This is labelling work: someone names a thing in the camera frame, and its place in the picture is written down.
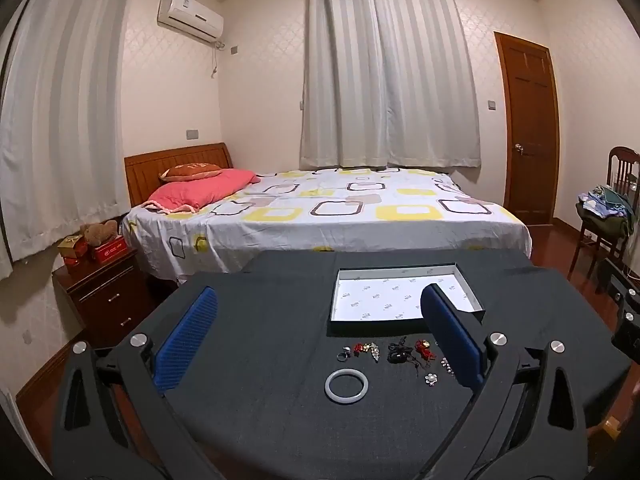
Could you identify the grey window curtain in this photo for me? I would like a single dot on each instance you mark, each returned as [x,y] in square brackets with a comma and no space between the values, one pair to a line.
[390,70]

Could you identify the dark wooden chair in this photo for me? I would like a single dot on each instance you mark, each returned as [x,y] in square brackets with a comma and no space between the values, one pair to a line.
[625,157]

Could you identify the pale jade bangle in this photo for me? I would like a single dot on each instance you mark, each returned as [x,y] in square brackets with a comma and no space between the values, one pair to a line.
[328,386]

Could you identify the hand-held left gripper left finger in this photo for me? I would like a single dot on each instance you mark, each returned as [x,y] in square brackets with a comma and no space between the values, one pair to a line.
[185,340]

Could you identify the crystal flower brooch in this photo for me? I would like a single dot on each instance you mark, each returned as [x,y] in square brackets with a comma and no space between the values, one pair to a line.
[431,379]

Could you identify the bed with patterned sheet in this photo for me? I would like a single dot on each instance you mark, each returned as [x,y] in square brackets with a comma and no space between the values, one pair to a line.
[325,220]

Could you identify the wall outlet above headboard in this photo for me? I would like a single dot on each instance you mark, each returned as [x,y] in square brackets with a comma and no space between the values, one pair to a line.
[192,134]

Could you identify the brown wooden door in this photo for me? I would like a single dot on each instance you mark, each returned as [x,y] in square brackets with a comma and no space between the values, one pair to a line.
[530,125]

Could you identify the beaded pearl piece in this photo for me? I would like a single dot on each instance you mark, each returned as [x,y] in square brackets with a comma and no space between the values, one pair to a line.
[445,361]

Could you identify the wooden headboard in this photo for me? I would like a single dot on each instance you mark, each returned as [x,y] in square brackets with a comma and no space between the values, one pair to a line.
[165,157]

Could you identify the dark grey table cloth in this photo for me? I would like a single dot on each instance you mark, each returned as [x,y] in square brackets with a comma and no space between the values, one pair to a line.
[280,335]

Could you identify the dark wooden nightstand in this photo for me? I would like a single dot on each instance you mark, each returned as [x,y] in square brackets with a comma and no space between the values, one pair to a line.
[105,300]

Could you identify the white-lined shallow box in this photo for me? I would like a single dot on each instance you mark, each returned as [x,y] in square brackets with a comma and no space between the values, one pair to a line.
[380,295]

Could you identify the red gift box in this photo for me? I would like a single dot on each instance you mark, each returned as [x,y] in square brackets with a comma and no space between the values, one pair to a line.
[110,250]

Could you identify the brown teddy bear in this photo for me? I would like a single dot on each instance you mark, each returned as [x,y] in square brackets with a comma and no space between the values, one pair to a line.
[97,232]

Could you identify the gold and red box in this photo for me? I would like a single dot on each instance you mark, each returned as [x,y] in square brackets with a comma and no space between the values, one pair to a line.
[72,246]

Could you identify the pile of clothes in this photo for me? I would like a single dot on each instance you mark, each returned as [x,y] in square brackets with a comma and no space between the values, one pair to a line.
[607,220]

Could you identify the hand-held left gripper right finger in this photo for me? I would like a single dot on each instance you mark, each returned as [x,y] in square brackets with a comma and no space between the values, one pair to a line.
[450,340]

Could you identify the brown cushion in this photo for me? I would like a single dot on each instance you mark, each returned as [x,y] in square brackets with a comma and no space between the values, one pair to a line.
[190,172]

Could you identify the red flower brooch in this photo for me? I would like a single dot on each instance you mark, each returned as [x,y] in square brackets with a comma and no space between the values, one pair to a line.
[358,349]

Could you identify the red knot ornament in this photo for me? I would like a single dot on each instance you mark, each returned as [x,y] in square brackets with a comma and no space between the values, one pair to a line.
[425,350]

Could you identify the white air conditioner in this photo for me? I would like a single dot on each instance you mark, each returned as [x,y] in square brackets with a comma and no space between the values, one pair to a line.
[190,15]

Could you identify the pink pillow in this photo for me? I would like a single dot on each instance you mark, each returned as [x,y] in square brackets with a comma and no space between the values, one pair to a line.
[200,190]

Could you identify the long grey side curtain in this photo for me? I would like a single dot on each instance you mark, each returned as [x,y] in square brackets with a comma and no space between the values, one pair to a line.
[60,135]

